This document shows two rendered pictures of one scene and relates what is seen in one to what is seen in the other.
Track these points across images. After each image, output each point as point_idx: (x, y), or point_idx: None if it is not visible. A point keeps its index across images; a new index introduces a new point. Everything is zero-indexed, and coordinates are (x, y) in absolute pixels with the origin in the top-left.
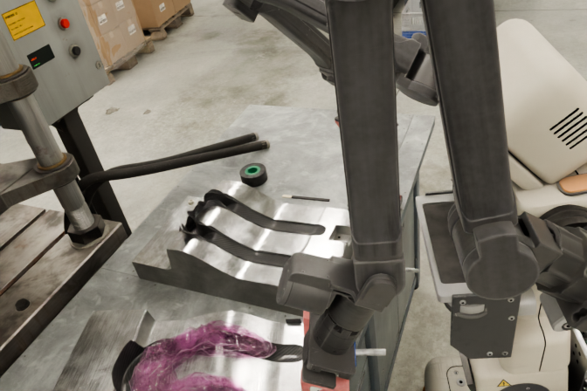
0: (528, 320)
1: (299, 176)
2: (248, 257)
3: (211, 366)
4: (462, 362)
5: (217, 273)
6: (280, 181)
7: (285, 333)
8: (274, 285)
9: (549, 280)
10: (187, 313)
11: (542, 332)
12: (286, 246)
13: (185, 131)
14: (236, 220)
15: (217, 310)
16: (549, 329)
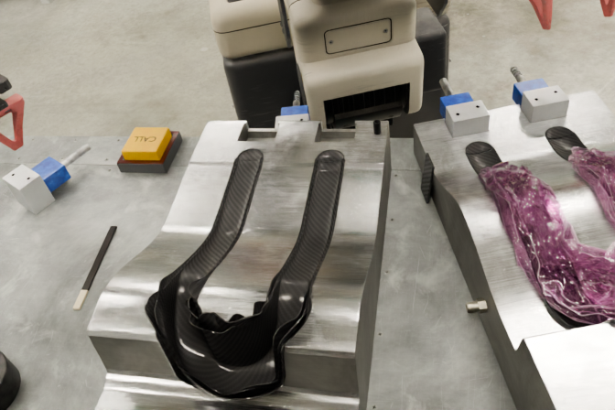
0: None
1: (14, 297)
2: (317, 242)
3: (574, 194)
4: (377, 110)
5: (372, 272)
6: (16, 329)
7: (453, 168)
8: (382, 181)
9: None
10: (428, 376)
11: None
12: (289, 189)
13: None
14: (234, 264)
15: (404, 321)
16: None
